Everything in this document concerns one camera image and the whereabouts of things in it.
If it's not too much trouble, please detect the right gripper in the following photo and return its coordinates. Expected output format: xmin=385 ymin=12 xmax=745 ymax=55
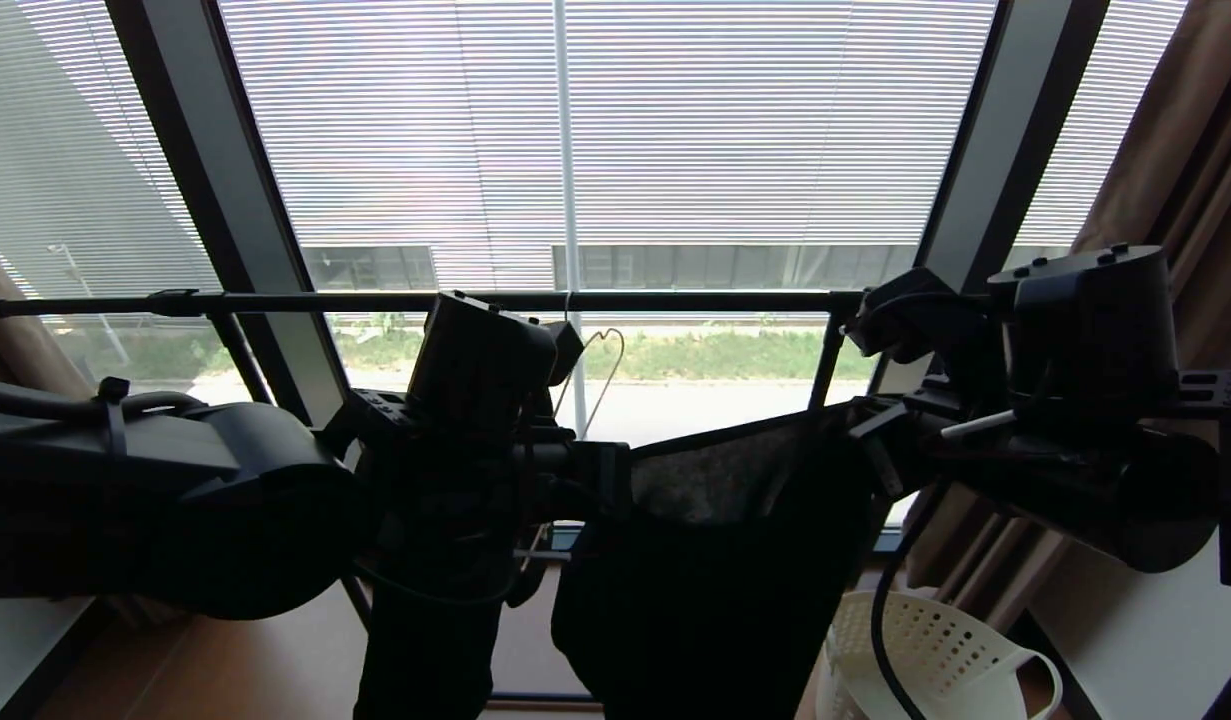
xmin=843 ymin=393 xmax=963 ymax=503

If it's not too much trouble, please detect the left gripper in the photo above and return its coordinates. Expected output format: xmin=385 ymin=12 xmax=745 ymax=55
xmin=515 ymin=438 xmax=633 ymax=523

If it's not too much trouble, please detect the white laundry basket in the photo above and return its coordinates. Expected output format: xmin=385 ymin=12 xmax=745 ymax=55
xmin=813 ymin=590 xmax=1064 ymax=720

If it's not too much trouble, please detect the black clothes rack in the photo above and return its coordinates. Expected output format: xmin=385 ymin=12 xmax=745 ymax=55
xmin=0 ymin=288 xmax=996 ymax=706

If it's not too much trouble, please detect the brown curtain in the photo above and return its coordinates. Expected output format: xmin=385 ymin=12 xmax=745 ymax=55
xmin=0 ymin=235 xmax=176 ymax=631
xmin=905 ymin=0 xmax=1231 ymax=633

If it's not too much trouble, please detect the window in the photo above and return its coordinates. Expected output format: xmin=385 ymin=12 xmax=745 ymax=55
xmin=0 ymin=0 xmax=1191 ymax=561

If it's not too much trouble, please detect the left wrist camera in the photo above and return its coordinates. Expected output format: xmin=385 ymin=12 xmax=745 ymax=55
xmin=547 ymin=320 xmax=587 ymax=388

